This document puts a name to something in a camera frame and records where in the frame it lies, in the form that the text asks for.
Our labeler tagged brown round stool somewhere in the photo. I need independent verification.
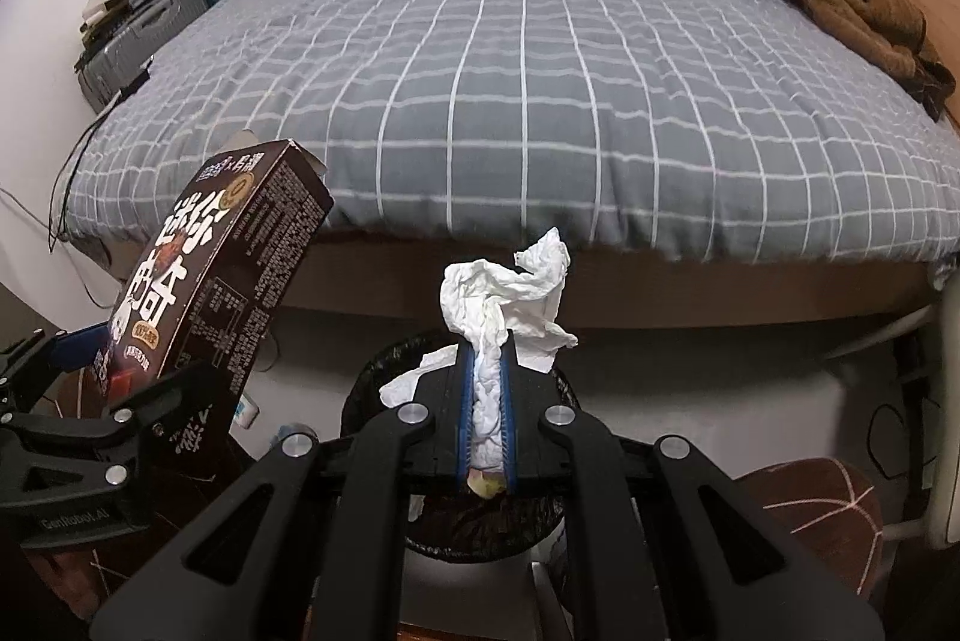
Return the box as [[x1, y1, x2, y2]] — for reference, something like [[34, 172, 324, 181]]
[[731, 457, 886, 601], [22, 367, 226, 619]]

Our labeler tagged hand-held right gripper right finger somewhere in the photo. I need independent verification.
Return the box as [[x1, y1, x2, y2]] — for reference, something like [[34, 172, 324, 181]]
[[499, 330, 886, 641]]

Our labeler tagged white tissue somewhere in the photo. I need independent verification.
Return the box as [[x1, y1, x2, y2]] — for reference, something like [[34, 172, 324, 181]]
[[379, 227, 580, 499]]

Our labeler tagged grey checked bed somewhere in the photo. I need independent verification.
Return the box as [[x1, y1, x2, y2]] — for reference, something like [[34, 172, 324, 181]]
[[56, 0, 960, 327]]

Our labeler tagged black charger with cable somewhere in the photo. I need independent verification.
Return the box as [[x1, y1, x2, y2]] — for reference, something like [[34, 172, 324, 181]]
[[45, 62, 155, 252]]

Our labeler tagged grey suitcase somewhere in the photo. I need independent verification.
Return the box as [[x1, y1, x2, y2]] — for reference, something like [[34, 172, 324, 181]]
[[79, 0, 207, 113]]

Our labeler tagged white furniture frame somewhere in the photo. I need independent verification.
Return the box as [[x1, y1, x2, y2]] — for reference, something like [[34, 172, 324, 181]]
[[821, 303, 960, 552]]

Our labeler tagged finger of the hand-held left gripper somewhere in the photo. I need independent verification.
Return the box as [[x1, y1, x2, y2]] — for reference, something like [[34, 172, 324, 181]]
[[0, 322, 112, 413], [0, 360, 252, 484]]

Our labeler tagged trash bin with black liner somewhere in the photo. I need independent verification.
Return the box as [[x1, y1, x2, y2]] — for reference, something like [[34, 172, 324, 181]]
[[341, 330, 582, 563]]

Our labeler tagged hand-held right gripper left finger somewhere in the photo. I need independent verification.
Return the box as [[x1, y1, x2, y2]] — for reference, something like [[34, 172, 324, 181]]
[[90, 341, 481, 641]]

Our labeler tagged dark brown cookie box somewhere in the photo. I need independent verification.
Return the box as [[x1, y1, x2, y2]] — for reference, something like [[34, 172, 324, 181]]
[[86, 139, 335, 470]]

